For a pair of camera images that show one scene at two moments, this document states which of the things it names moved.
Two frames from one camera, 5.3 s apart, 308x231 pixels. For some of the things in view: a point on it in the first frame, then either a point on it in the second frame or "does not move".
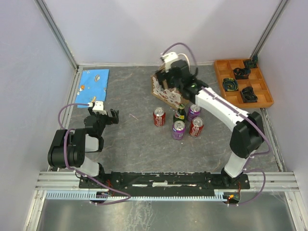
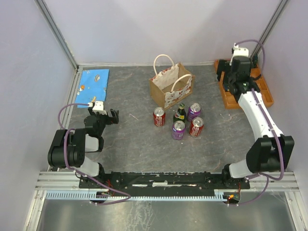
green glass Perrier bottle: (180, 114) does not move
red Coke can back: (159, 116) does not move
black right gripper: (163, 75) to (224, 66)
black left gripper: (113, 119) does not move
